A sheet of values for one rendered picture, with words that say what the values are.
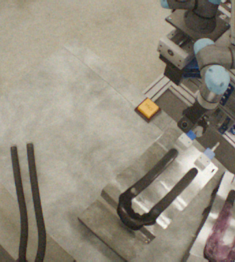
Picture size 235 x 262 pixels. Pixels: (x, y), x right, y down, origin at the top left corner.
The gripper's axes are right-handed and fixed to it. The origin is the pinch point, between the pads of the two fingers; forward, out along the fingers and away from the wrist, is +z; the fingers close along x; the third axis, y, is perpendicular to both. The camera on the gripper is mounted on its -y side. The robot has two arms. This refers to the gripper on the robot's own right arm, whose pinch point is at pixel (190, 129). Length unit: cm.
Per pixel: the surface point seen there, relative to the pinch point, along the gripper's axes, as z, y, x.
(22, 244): 11, -72, 13
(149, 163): 12.6, -15.1, 3.9
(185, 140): 8.6, -0.4, -0.5
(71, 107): 21, -17, 44
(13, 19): 101, 29, 171
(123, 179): 8.4, -27.5, 5.5
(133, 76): 101, 55, 65
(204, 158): 9.2, -0.1, -10.7
